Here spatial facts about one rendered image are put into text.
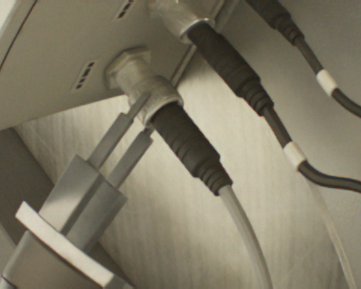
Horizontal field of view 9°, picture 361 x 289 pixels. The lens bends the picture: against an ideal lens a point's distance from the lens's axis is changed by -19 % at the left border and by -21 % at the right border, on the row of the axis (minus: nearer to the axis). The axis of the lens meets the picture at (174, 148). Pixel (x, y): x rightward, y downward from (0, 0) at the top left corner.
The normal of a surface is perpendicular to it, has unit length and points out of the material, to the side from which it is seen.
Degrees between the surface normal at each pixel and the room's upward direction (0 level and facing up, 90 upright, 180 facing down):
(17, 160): 36
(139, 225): 90
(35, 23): 132
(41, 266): 62
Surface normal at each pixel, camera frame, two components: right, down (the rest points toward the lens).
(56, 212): -0.33, -0.32
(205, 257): -0.74, 0.17
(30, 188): 0.34, -0.74
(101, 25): 0.55, 0.70
